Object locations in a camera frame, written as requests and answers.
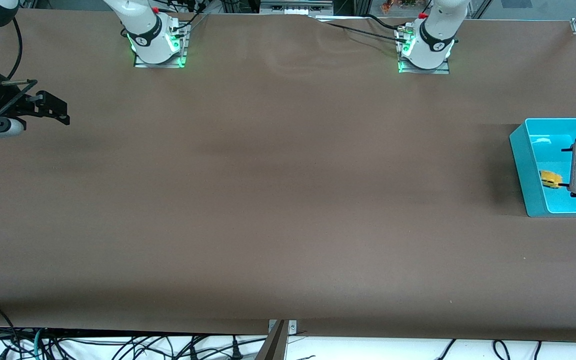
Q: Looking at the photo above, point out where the yellow beetle toy car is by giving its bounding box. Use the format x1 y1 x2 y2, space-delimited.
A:
539 170 564 190

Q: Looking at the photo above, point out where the teal plastic bin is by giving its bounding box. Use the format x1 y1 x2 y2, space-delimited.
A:
509 118 576 218

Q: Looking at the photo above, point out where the colourful background object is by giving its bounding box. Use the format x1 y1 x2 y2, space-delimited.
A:
380 0 420 14

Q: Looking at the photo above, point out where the grey metal box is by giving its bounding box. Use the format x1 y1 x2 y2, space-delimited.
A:
259 0 335 15

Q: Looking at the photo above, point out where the brown angled bar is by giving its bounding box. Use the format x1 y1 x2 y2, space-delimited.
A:
254 320 289 360

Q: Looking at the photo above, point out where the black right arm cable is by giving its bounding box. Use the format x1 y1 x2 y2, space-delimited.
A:
0 17 39 87

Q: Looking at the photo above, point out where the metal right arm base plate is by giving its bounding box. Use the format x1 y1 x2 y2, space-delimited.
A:
133 22 190 69

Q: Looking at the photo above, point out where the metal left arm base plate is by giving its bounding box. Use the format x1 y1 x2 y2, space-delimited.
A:
397 27 452 75

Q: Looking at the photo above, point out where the green floor cable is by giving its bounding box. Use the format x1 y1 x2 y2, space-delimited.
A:
32 327 45 360

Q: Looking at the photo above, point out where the black cable across table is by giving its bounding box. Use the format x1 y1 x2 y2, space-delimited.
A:
313 16 406 45

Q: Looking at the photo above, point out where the metal table edge bracket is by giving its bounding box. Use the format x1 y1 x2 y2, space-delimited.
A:
268 319 298 335

